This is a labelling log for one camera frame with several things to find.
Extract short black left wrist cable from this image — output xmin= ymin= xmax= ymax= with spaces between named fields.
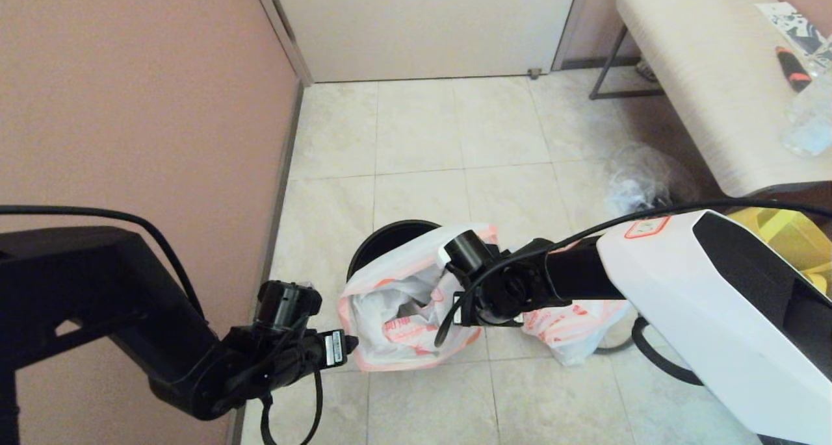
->
xmin=260 ymin=367 xmax=324 ymax=445

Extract beige wood-grain bench top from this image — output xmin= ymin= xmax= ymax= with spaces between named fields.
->
xmin=616 ymin=0 xmax=832 ymax=198

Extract black white printed paper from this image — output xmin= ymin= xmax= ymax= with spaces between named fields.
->
xmin=757 ymin=1 xmax=832 ymax=60

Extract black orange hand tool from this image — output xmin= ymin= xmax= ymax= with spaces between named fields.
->
xmin=774 ymin=44 xmax=814 ymax=94

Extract grey bin rim ring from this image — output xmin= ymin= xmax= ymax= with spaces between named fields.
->
xmin=595 ymin=325 xmax=641 ymax=356

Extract yellow fabric tote bag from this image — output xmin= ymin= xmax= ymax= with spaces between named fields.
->
xmin=728 ymin=206 xmax=832 ymax=296

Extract beige wooden bench table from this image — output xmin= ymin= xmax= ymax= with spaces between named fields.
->
xmin=589 ymin=25 xmax=832 ymax=220

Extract black round trash bin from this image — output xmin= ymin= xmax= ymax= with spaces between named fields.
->
xmin=346 ymin=220 xmax=443 ymax=281

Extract long black left arm cable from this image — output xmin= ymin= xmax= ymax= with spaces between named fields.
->
xmin=0 ymin=205 xmax=210 ymax=324

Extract beige door frame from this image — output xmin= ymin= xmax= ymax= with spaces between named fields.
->
xmin=250 ymin=0 xmax=315 ymax=87

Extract white door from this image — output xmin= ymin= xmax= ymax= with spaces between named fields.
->
xmin=268 ymin=0 xmax=580 ymax=84

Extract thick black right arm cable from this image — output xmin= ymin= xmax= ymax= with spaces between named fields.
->
xmin=632 ymin=316 xmax=707 ymax=387

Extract clear plastic water bottle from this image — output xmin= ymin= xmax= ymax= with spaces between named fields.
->
xmin=782 ymin=67 xmax=832 ymax=159

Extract white trash bag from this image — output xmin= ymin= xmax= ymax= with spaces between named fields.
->
xmin=337 ymin=223 xmax=500 ymax=373
xmin=520 ymin=299 xmax=634 ymax=366

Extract clear plastic bag black contents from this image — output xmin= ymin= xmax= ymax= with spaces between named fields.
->
xmin=604 ymin=142 xmax=701 ymax=215

